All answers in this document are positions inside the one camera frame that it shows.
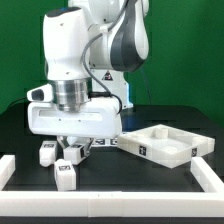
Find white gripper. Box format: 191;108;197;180
28;99;122;157

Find white square tabletop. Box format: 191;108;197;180
117;124;215;168

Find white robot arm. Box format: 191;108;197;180
27;0;149;158

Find white marker sheet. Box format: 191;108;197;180
92;138;117;147

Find white U-shaped fence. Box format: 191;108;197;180
0;155;224;217

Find black cables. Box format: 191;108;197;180
7;33;123;116

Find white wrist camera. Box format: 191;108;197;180
27;84;53;102

